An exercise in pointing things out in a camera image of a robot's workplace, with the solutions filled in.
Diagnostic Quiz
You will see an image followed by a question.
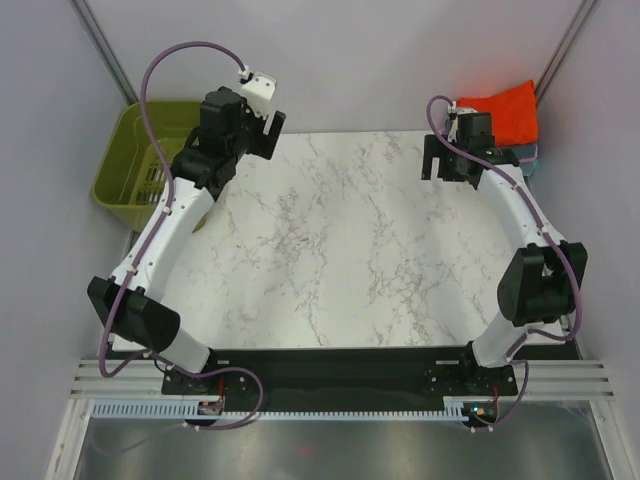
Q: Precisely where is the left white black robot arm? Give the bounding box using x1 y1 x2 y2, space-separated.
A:
87 76 286 393

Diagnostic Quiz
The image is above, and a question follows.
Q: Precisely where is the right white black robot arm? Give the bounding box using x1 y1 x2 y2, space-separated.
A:
421 107 588 395

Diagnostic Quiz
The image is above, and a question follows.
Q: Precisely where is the folded orange t shirt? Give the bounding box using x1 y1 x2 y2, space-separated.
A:
457 80 538 146

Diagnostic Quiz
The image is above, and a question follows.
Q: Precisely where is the folded grey blue t shirt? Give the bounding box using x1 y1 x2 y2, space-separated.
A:
511 143 538 163

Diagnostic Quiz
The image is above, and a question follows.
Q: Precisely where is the olive green plastic basket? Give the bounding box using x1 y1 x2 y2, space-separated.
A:
91 100 199 233

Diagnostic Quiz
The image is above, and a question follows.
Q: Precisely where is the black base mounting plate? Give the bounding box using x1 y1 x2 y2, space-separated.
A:
162 346 518 412

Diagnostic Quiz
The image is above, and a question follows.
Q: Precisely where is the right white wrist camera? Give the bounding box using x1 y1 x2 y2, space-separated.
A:
446 101 458 144

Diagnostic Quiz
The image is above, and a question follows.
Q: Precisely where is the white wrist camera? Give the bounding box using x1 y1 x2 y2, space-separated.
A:
446 101 458 144
239 71 277 118

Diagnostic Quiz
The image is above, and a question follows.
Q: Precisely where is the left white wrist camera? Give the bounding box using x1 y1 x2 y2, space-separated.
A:
239 71 277 118

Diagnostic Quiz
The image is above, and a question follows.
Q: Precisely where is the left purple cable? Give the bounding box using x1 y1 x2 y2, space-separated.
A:
97 41 265 432

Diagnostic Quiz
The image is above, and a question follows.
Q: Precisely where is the purple cable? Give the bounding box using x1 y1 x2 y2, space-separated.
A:
425 95 585 434
97 41 265 432

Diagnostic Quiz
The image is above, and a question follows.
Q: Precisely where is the right aluminium corner post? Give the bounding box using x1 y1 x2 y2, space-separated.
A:
534 0 600 103

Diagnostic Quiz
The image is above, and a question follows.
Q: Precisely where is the aluminium corner post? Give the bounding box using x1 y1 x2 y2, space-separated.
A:
69 0 139 105
534 0 600 103

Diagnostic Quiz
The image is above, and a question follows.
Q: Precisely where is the left aluminium corner post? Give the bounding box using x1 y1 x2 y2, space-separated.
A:
69 0 139 105

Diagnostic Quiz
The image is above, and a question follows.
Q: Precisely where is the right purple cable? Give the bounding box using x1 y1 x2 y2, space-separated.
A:
425 95 585 434

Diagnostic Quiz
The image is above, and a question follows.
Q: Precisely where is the aluminium frame rail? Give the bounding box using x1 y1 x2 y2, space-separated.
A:
69 360 614 401

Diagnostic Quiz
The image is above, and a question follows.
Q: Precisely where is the white slotted cable duct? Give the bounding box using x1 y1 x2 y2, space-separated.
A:
91 399 496 422

